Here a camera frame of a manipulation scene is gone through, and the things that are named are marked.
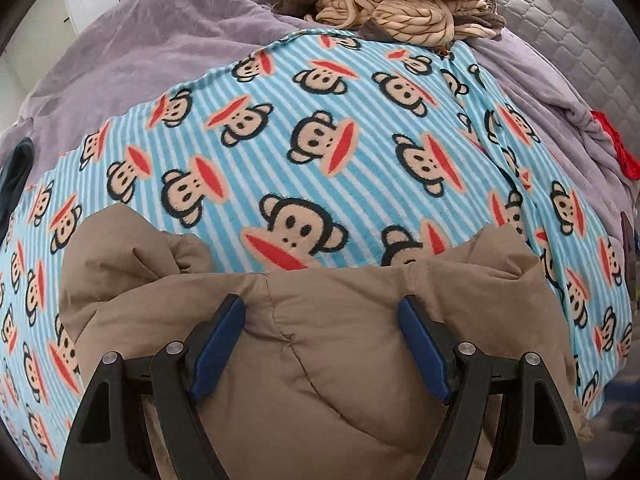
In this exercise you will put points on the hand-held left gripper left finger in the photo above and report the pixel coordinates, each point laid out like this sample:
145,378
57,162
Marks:
220,345

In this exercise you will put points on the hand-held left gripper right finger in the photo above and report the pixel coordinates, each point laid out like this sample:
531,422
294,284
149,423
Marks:
425,350

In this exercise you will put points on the tan down jacket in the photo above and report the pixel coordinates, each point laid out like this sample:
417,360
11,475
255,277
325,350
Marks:
325,360

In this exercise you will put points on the blue striped monkey print blanket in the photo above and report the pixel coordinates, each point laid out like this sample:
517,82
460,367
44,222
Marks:
350,160

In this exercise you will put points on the dark blue cloth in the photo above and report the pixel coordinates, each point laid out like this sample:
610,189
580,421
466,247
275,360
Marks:
15,180

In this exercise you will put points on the red cloth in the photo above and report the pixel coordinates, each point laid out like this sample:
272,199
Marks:
627,155

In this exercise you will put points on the beige striped knit garment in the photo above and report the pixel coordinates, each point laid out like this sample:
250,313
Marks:
415,15

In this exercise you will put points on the grey quilted mattress cover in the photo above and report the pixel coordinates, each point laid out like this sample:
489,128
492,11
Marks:
560,20

